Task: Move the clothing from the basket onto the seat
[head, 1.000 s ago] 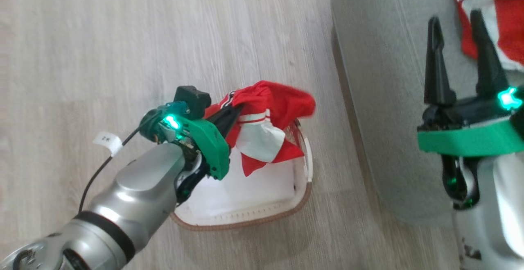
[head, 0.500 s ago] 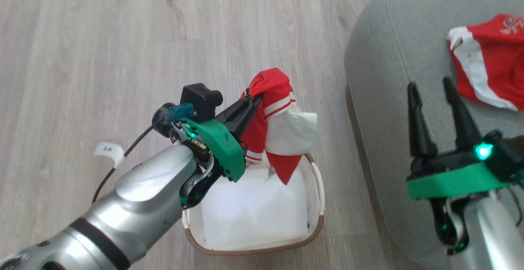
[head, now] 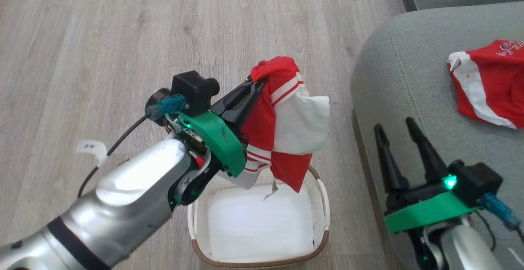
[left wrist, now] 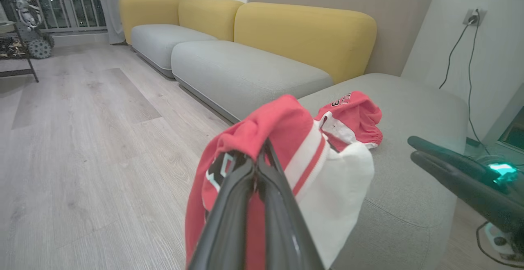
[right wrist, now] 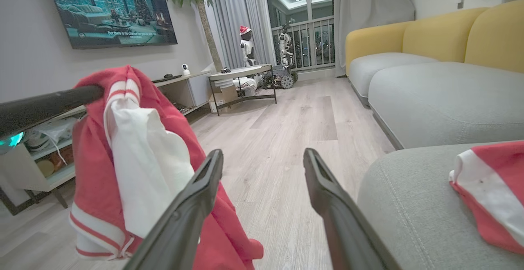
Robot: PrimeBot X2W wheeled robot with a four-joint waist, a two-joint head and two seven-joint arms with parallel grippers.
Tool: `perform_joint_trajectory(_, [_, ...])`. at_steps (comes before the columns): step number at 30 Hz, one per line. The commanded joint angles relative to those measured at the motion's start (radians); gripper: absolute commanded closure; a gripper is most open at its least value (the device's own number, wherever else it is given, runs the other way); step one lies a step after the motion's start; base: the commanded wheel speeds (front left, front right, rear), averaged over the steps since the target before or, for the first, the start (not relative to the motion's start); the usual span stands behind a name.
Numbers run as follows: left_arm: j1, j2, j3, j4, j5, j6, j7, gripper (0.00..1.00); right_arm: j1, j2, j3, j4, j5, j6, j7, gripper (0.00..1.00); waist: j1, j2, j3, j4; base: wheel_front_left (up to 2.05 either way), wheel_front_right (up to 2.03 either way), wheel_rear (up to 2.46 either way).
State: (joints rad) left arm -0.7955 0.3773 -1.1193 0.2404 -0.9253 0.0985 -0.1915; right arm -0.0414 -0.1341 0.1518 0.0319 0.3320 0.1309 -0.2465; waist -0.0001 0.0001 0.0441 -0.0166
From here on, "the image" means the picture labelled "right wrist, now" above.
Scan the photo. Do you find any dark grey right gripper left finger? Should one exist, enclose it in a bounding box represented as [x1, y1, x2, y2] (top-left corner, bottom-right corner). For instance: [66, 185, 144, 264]
[123, 149, 224, 270]

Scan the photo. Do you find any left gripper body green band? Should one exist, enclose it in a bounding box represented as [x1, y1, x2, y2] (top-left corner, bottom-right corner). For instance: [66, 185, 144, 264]
[0, 132, 25, 155]

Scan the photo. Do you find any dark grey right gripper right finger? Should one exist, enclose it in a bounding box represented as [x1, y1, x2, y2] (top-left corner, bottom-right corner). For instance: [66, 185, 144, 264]
[303, 147, 402, 270]

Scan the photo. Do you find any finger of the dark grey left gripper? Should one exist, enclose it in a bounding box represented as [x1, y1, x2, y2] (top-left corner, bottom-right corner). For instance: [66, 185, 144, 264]
[0, 84, 104, 140]

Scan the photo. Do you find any red and white jersey jacket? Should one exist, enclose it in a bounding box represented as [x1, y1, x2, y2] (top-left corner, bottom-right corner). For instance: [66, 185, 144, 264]
[68, 65, 264, 270]
[448, 140, 524, 255]

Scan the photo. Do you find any grey and yellow sofa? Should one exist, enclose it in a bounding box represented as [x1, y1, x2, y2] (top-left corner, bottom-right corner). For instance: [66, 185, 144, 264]
[345, 0, 524, 270]

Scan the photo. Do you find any white pleated curtain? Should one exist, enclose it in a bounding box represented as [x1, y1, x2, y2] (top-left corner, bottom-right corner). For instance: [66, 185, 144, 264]
[333, 0, 416, 77]

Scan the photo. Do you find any cardboard box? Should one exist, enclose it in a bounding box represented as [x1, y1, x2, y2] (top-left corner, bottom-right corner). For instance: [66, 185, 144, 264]
[208, 85, 240, 113]

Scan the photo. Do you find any white and wood TV cabinet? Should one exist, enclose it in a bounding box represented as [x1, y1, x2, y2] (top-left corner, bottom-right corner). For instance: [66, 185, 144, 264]
[0, 70, 214, 216]

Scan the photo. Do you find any dark-framed coffee table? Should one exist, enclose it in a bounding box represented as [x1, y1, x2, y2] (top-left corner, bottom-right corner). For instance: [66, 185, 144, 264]
[208, 64, 278, 116]

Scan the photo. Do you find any robot with santa hat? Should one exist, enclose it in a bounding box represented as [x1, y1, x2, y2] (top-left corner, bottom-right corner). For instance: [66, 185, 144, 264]
[239, 25, 260, 67]

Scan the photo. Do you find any white robot on wheeled base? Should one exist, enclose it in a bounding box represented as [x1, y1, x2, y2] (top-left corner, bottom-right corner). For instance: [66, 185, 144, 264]
[262, 19, 299, 90]

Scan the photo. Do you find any white balcony railing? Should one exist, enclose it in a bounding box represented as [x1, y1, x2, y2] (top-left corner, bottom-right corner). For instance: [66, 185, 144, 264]
[271, 15, 337, 73]

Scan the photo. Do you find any grey curtain beside plant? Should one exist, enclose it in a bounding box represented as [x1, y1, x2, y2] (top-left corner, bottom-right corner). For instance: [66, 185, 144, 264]
[204, 0, 277, 70]

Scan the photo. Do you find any wall-mounted flat television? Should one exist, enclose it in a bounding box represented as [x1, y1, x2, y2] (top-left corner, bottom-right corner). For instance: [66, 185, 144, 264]
[44, 0, 179, 50]

